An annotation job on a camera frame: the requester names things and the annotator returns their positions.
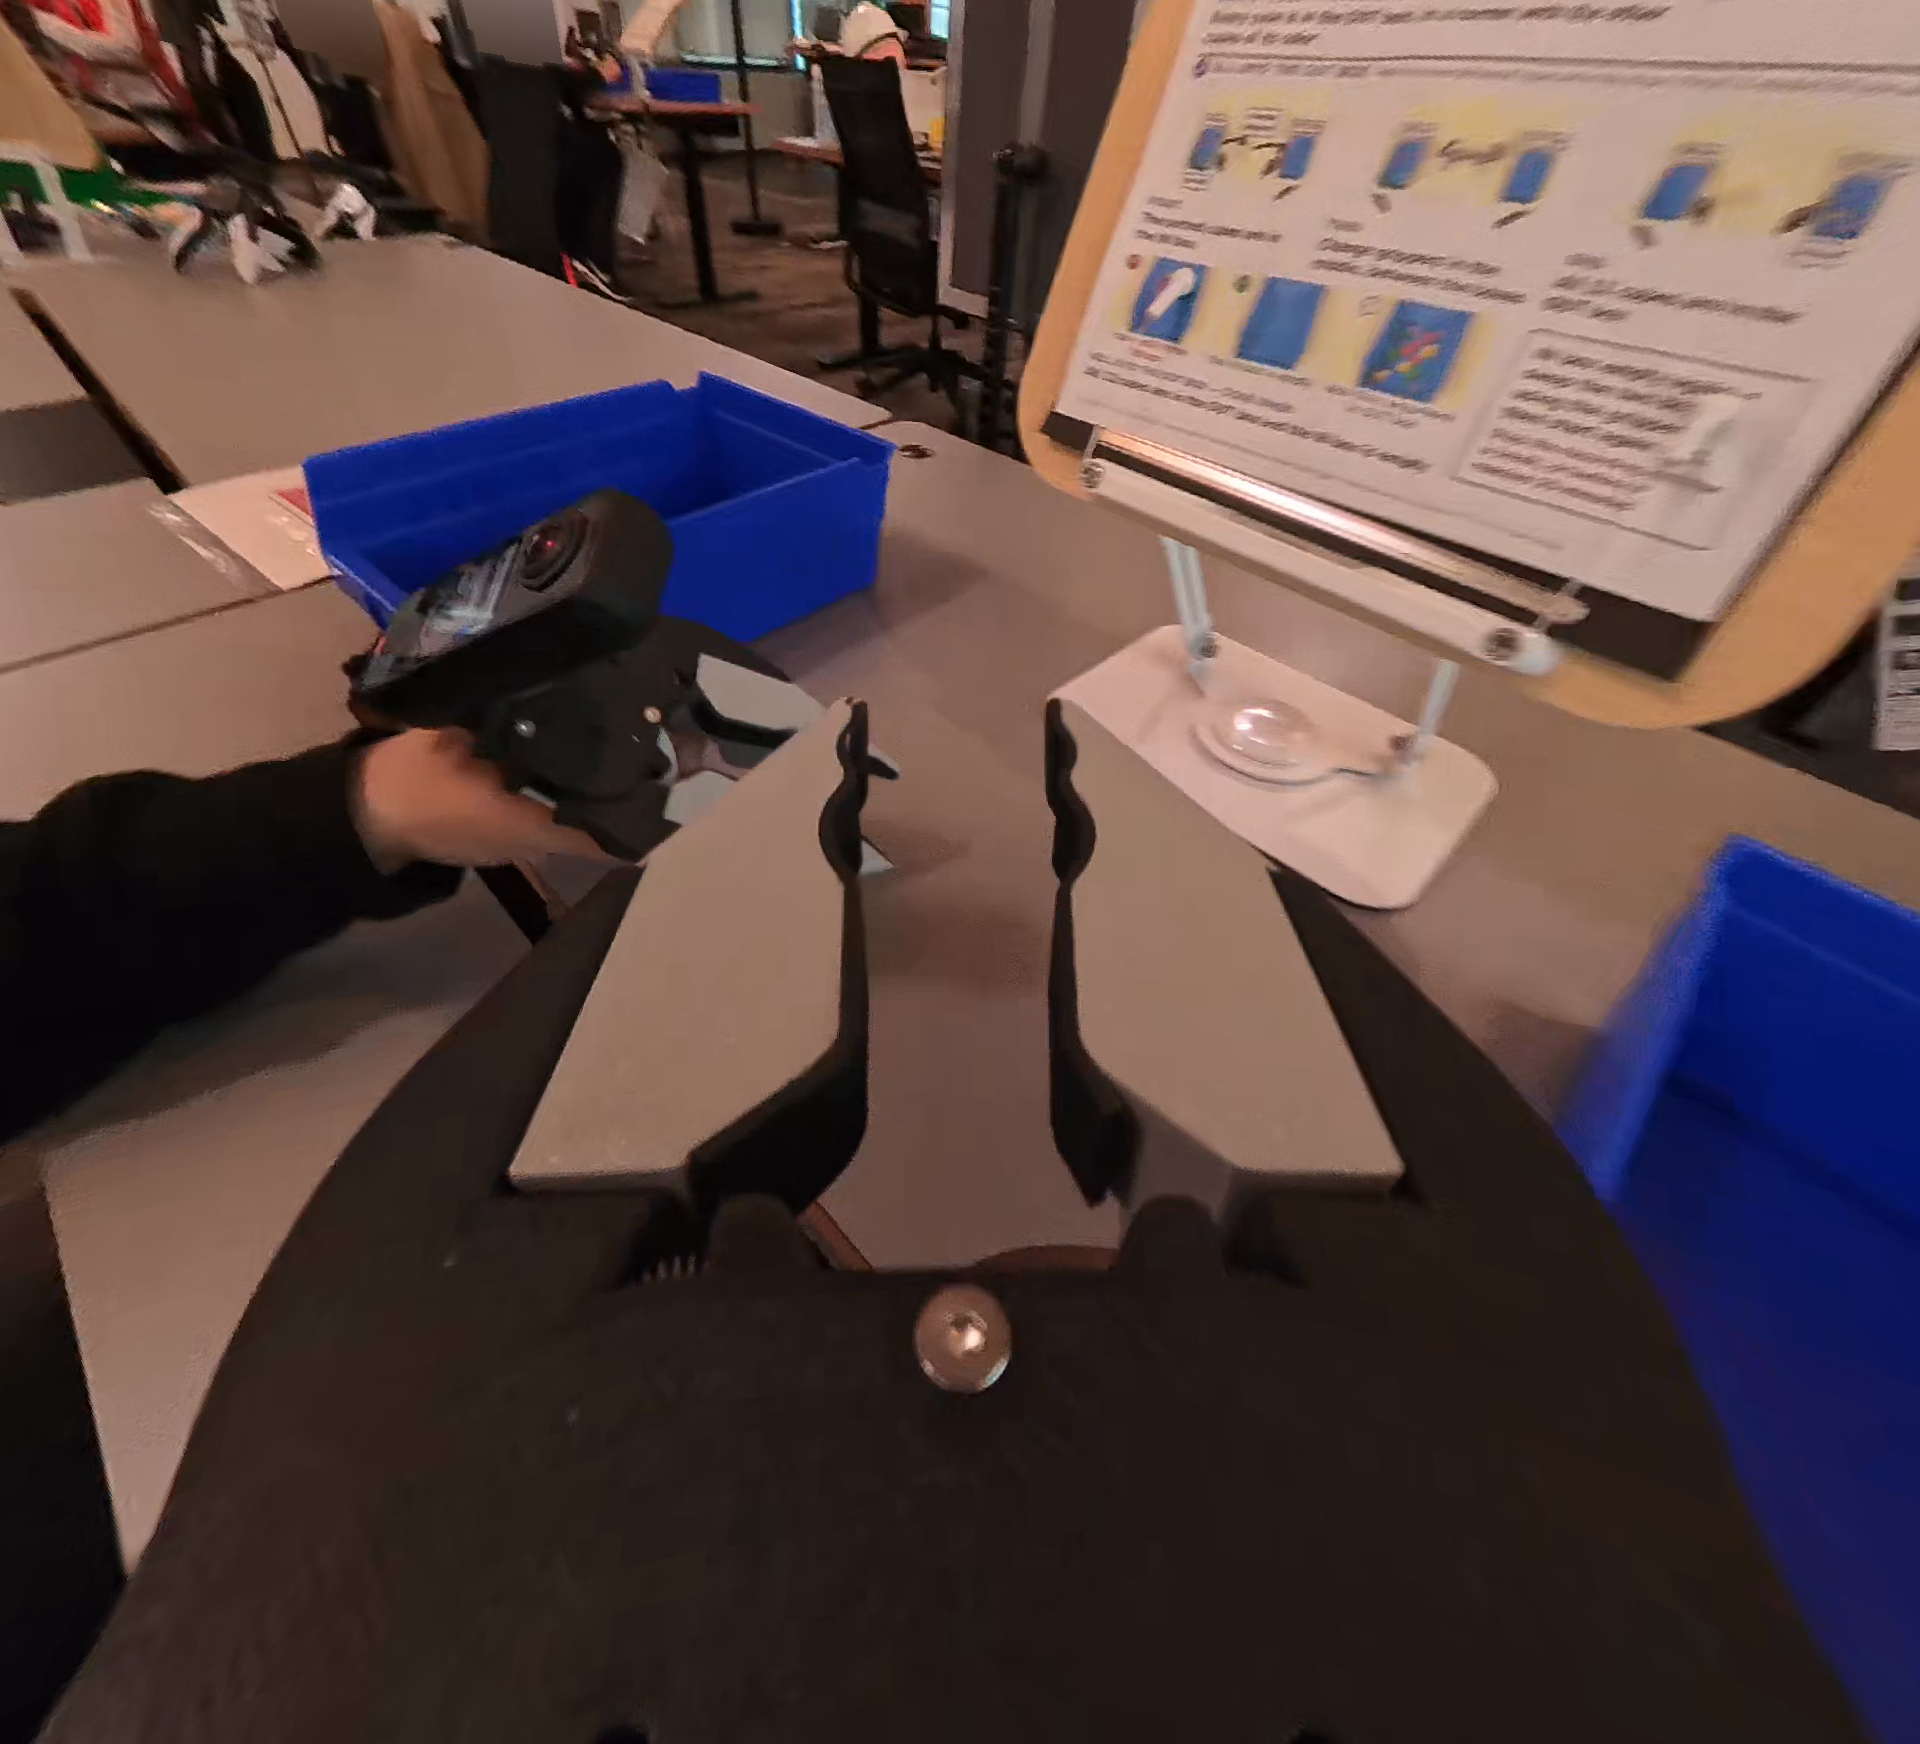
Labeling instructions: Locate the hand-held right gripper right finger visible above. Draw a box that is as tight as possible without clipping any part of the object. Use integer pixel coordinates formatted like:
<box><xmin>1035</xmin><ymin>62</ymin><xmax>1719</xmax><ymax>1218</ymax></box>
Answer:
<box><xmin>1044</xmin><ymin>698</ymin><xmax>1405</xmax><ymax>1210</ymax></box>

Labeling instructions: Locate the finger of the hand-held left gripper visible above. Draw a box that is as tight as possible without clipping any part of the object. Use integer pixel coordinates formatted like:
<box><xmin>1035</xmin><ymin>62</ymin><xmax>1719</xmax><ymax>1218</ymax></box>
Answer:
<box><xmin>692</xmin><ymin>656</ymin><xmax>825</xmax><ymax>746</ymax></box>
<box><xmin>645</xmin><ymin>750</ymin><xmax>795</xmax><ymax>866</ymax></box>

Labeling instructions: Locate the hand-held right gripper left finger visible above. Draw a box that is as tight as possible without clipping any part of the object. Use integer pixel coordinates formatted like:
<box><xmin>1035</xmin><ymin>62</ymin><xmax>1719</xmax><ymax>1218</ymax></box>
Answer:
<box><xmin>510</xmin><ymin>698</ymin><xmax>872</xmax><ymax>1214</ymax></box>

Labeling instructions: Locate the blue plastic bin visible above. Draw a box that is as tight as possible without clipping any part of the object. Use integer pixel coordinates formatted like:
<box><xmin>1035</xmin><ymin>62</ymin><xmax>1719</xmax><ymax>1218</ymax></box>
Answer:
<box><xmin>1554</xmin><ymin>833</ymin><xmax>1920</xmax><ymax>1744</ymax></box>
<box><xmin>302</xmin><ymin>369</ymin><xmax>900</xmax><ymax>647</ymax></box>

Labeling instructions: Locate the person's left hand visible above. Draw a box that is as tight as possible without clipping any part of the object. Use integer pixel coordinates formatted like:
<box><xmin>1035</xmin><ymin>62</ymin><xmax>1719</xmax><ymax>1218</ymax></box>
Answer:
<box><xmin>354</xmin><ymin>728</ymin><xmax>615</xmax><ymax>876</ymax></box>

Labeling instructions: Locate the wooden board document stand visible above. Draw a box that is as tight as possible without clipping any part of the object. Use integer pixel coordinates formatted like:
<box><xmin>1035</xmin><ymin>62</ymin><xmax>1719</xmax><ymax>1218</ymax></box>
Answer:
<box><xmin>1014</xmin><ymin>0</ymin><xmax>1920</xmax><ymax>909</ymax></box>

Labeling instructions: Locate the white paper sheet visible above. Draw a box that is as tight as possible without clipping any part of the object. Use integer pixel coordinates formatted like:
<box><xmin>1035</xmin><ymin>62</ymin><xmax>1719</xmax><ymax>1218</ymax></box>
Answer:
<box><xmin>168</xmin><ymin>466</ymin><xmax>330</xmax><ymax>585</ymax></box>

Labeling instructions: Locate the black office chair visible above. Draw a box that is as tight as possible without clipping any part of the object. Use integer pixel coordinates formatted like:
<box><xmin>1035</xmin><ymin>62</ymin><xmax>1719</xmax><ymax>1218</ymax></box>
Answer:
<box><xmin>815</xmin><ymin>46</ymin><xmax>980</xmax><ymax>377</ymax></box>

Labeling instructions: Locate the wooden top desk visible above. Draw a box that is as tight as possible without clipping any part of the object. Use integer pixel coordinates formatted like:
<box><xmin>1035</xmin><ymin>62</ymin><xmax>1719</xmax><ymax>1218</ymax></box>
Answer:
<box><xmin>582</xmin><ymin>89</ymin><xmax>762</xmax><ymax>309</ymax></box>

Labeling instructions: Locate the black tripod stand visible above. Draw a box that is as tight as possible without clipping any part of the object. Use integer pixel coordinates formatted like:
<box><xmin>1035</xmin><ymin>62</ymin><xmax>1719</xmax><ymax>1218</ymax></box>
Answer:
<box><xmin>979</xmin><ymin>141</ymin><xmax>1056</xmax><ymax>443</ymax></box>

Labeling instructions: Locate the black floor lamp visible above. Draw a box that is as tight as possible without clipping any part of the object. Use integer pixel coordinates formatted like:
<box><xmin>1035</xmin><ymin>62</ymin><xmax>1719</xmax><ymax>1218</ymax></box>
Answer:
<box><xmin>679</xmin><ymin>0</ymin><xmax>786</xmax><ymax>241</ymax></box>

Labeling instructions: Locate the large grey partition panel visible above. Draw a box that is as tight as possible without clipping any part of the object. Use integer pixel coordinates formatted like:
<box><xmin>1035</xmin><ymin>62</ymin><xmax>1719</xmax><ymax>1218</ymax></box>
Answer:
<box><xmin>941</xmin><ymin>0</ymin><xmax>1176</xmax><ymax>324</ymax></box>

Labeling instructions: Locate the black white label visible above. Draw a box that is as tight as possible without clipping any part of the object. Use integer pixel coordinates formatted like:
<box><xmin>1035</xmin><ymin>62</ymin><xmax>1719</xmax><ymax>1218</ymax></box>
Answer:
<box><xmin>1872</xmin><ymin>570</ymin><xmax>1920</xmax><ymax>753</ymax></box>

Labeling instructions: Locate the printed instruction sheet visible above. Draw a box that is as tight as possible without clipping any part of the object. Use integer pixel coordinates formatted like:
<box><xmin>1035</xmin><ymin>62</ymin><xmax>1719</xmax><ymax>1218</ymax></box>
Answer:
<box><xmin>1050</xmin><ymin>0</ymin><xmax>1920</xmax><ymax>623</ymax></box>

